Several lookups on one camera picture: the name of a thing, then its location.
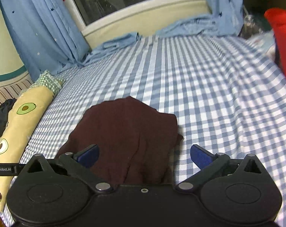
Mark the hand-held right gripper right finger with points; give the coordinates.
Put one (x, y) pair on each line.
(199, 157)

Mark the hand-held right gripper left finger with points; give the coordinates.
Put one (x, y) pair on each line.
(89, 156)

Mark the maroon printed sweater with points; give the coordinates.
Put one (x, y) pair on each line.
(128, 132)

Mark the yellow avocado print pillow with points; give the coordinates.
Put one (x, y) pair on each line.
(22, 127)

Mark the dark navy clothing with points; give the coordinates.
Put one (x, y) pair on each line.
(0, 120)

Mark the blue checked bed sheet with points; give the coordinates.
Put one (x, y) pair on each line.
(204, 87)

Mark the striped headboard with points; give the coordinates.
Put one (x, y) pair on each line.
(8, 91)

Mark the green checked cloth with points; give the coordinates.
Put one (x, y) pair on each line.
(49, 82)

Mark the blue star curtain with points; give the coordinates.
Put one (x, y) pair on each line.
(43, 26)
(218, 7)

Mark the dark plastic bag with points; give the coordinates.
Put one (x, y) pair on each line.
(254, 27)

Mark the red fabric bag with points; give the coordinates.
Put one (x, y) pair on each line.
(284, 40)

